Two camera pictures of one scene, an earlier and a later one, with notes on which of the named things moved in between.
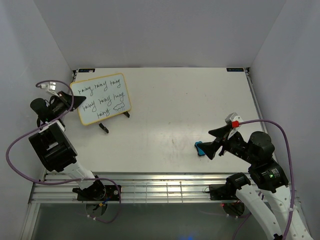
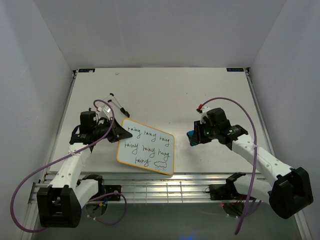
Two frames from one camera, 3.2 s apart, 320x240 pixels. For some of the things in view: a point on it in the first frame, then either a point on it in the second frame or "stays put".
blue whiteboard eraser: x=200 y=152 -> x=190 y=135
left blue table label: x=86 y=70 stays put
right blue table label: x=235 y=69 stays put
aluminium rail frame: x=57 y=186 stays put
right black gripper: x=209 y=148 -> x=198 y=128
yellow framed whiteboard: x=106 y=96 -> x=148 y=148
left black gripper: x=66 y=98 -> x=118 y=132
